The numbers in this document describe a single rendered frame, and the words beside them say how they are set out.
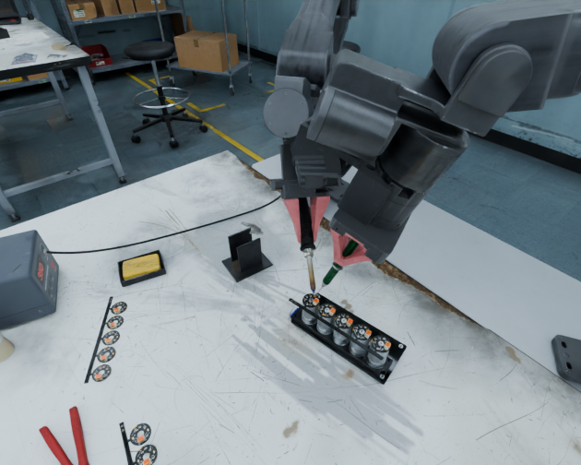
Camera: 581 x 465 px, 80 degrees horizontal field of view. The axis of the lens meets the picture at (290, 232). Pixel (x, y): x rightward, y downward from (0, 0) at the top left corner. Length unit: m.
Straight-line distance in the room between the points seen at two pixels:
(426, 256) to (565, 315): 0.23
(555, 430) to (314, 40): 0.59
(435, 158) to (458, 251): 0.46
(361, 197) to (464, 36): 0.14
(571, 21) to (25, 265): 0.66
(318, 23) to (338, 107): 0.29
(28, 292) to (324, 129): 0.50
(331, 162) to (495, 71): 0.15
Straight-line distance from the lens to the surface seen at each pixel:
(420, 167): 0.31
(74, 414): 0.56
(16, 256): 0.67
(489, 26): 0.27
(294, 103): 0.44
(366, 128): 0.29
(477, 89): 0.27
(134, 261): 0.69
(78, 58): 2.18
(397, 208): 0.34
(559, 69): 0.30
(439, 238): 0.76
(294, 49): 0.53
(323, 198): 0.51
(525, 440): 0.57
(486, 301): 0.67
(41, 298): 0.65
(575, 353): 0.66
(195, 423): 0.51
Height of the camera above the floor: 1.22
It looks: 41 degrees down
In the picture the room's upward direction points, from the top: straight up
